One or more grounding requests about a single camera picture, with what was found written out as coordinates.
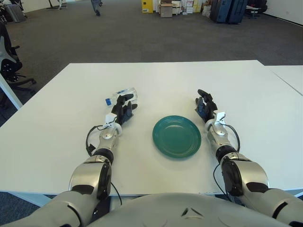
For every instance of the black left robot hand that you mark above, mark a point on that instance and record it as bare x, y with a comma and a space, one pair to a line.
122, 111

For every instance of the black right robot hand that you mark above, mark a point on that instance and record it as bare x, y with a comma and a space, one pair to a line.
208, 108

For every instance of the clear bottle with blue cap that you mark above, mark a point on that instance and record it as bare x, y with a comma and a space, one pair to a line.
129, 90

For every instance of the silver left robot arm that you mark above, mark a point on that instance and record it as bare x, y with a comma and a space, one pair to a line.
85, 172

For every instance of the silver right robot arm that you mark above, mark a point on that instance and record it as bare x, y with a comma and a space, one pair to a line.
251, 172

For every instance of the green round plate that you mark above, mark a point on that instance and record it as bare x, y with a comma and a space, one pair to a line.
176, 138

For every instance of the white plastic bag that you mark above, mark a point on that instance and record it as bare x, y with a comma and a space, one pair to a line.
206, 11

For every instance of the brown cardboard box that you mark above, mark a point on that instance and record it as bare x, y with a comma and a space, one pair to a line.
166, 11

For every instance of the person in dark trousers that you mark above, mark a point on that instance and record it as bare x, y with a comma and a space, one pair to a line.
95, 7

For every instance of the yellow box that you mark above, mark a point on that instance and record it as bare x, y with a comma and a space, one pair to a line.
146, 6

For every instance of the small white side table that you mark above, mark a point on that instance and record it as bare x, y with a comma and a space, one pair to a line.
253, 10

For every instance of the grey robot torso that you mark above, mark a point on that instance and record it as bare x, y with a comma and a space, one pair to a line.
165, 210

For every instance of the white table leg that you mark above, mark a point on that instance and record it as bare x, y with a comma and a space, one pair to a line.
10, 94

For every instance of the black office chair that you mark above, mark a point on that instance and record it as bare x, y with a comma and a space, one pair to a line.
9, 63

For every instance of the grey wheeled case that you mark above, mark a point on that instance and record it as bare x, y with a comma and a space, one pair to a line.
15, 13

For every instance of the black desk base frame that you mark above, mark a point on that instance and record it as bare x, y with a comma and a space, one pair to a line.
55, 6

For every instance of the white table frame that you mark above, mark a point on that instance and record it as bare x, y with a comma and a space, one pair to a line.
28, 197

